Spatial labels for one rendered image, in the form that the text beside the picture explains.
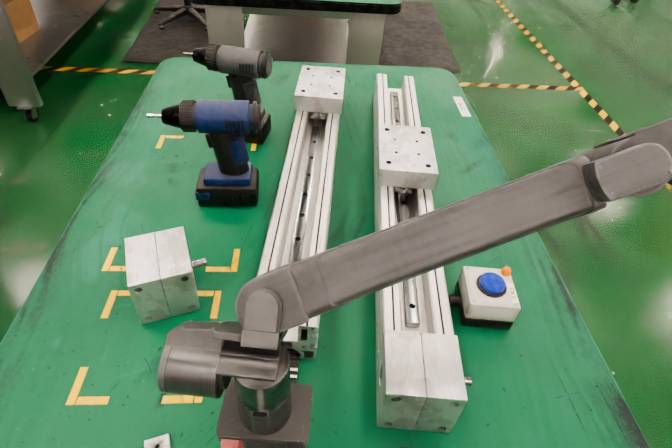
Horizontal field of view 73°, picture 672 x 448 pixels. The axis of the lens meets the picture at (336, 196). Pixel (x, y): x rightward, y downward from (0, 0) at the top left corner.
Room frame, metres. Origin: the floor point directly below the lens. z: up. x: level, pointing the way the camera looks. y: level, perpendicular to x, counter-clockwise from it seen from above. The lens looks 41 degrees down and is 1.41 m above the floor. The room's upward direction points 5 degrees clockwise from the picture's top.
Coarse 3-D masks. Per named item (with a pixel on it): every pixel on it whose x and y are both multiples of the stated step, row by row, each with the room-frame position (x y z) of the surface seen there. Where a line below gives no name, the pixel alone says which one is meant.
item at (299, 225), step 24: (312, 120) 0.95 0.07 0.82; (336, 120) 0.90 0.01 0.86; (312, 144) 0.84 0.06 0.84; (336, 144) 0.84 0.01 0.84; (288, 168) 0.71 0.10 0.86; (312, 168) 0.75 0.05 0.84; (288, 192) 0.63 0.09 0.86; (312, 192) 0.69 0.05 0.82; (288, 216) 0.59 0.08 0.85; (312, 216) 0.62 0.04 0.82; (288, 240) 0.55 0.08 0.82; (312, 240) 0.52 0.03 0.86; (264, 264) 0.46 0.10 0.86; (288, 336) 0.36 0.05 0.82; (312, 336) 0.36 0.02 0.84
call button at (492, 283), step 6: (486, 276) 0.48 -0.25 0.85; (492, 276) 0.48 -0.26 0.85; (498, 276) 0.49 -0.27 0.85; (480, 282) 0.47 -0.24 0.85; (486, 282) 0.47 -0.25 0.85; (492, 282) 0.47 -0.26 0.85; (498, 282) 0.47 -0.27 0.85; (504, 282) 0.47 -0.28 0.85; (486, 288) 0.46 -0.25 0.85; (492, 288) 0.46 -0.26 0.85; (498, 288) 0.46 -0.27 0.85; (504, 288) 0.46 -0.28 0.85
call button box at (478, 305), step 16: (464, 272) 0.50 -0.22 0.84; (480, 272) 0.50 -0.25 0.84; (496, 272) 0.51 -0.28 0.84; (464, 288) 0.48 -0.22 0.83; (480, 288) 0.47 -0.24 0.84; (512, 288) 0.47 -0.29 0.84; (464, 304) 0.45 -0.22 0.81; (480, 304) 0.44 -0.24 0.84; (496, 304) 0.44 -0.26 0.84; (512, 304) 0.44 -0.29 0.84; (464, 320) 0.44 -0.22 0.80; (480, 320) 0.44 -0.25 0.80; (496, 320) 0.44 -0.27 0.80; (512, 320) 0.44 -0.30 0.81
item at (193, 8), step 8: (184, 0) 3.64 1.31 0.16; (160, 8) 3.69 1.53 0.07; (168, 8) 3.67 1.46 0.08; (176, 8) 3.65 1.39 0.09; (184, 8) 3.61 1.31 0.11; (192, 8) 3.63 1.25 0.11; (200, 8) 3.68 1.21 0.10; (168, 16) 3.49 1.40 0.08; (176, 16) 3.52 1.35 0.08; (192, 16) 3.57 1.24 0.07; (200, 16) 3.54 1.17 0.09; (160, 24) 3.39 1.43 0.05
